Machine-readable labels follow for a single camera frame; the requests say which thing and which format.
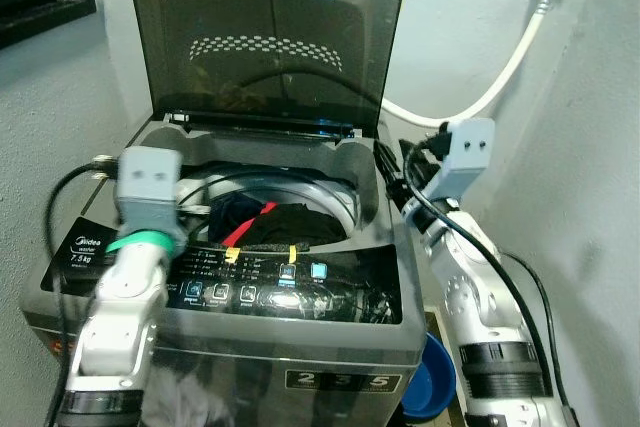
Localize black Midea sticker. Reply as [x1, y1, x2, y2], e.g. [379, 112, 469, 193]
[42, 217, 119, 293]

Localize dark clothes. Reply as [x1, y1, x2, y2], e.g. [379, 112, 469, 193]
[208, 195, 351, 248]

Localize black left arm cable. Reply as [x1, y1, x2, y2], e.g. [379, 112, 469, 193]
[42, 159, 116, 427]

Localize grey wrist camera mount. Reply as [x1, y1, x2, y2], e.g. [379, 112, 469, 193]
[425, 117, 498, 210]
[113, 145, 186, 253]

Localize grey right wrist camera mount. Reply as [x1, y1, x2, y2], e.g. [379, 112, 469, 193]
[425, 117, 498, 210]

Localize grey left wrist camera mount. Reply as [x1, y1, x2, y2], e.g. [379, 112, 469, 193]
[113, 145, 186, 253]

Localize smoky transparent washer lid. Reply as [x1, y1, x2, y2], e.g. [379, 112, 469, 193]
[125, 0, 408, 138]

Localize number label on washer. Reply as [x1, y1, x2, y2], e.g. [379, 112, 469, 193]
[285, 371, 401, 394]

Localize red fabric strap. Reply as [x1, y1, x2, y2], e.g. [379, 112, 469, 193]
[222, 202, 278, 248]

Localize grey top-load washing machine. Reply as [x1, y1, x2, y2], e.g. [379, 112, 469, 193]
[20, 112, 431, 427]

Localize black washer control panel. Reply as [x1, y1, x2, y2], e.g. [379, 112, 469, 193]
[165, 242, 403, 326]

